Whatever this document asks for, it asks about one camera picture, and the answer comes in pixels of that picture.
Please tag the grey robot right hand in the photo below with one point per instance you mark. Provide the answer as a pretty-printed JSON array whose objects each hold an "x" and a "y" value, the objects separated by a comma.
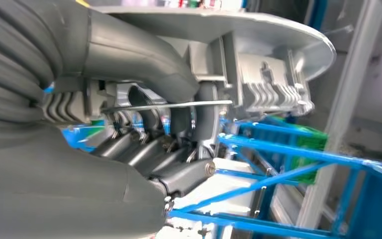
[{"x": 62, "y": 191}]

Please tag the blue metal shelf rack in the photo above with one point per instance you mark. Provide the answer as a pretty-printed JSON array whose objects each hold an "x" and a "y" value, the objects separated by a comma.
[{"x": 276, "y": 147}]

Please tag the green plastic crate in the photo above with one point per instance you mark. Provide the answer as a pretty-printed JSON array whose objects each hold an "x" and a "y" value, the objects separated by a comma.
[{"x": 309, "y": 142}]

